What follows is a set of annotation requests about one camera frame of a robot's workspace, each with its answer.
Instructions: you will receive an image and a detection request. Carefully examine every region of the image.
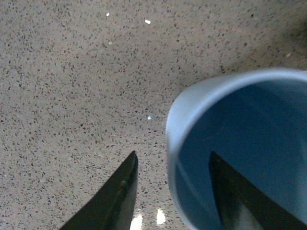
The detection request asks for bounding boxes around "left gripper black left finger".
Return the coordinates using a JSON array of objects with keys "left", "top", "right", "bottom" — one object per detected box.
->
[{"left": 61, "top": 151, "right": 138, "bottom": 230}]

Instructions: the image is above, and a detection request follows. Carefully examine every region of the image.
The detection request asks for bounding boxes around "blue cup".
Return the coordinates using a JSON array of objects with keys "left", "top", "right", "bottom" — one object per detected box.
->
[{"left": 166, "top": 68, "right": 307, "bottom": 230}]

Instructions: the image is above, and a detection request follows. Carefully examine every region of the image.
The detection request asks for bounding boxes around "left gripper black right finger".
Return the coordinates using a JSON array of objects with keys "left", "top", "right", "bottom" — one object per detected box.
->
[{"left": 209, "top": 151, "right": 307, "bottom": 230}]

